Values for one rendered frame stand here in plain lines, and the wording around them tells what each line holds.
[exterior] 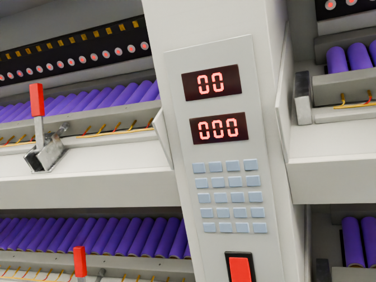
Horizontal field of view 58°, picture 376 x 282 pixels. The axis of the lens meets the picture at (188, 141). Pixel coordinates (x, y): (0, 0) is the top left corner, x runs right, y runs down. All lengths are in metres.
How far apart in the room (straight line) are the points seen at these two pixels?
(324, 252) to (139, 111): 0.27
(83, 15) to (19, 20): 0.13
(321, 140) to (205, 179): 0.10
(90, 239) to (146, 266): 0.12
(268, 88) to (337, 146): 0.07
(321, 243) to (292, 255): 0.15
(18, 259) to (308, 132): 0.45
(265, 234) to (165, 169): 0.10
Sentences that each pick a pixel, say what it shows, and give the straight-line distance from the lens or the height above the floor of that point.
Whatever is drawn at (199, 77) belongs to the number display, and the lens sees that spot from 0.27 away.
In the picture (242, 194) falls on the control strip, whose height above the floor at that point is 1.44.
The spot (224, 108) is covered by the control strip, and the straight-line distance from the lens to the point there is 0.27.
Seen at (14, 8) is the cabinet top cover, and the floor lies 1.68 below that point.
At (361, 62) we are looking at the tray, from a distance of 0.36.
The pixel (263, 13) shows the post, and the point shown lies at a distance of 0.26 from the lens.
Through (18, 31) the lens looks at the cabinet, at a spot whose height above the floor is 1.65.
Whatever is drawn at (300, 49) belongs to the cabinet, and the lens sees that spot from 0.46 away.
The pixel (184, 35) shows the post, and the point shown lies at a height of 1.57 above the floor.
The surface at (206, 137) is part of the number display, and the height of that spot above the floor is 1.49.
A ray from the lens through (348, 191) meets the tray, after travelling 0.29.
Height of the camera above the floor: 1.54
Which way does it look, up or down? 12 degrees down
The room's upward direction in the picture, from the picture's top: 10 degrees counter-clockwise
